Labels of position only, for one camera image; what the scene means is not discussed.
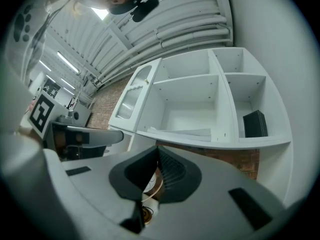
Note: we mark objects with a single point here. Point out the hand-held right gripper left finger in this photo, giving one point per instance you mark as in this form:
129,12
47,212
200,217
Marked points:
87,196

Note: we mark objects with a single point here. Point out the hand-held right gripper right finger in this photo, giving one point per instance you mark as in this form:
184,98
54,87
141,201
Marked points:
212,209

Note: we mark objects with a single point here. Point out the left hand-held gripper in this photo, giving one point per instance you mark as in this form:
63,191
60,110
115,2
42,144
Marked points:
41,114

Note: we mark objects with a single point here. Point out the white shelf unit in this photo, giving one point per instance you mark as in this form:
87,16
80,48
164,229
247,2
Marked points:
190,114

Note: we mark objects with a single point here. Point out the person's left hand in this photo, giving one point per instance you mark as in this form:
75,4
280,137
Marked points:
58,137

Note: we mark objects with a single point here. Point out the ceiling strip light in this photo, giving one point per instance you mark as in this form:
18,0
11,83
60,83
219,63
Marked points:
68,83
68,62

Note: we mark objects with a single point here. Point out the black stitched box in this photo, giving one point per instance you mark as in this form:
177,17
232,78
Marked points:
255,124

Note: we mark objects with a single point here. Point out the ceiling light panel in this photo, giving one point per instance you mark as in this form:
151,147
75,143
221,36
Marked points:
100,13

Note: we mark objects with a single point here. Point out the person's grey paw-print sweatshirt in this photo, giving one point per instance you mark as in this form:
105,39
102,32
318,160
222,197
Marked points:
15,51

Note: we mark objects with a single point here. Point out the row of white ceiling pipes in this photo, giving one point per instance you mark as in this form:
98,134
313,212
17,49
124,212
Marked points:
175,26

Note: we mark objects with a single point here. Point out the black head camera mount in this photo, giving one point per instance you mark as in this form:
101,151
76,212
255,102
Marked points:
145,9

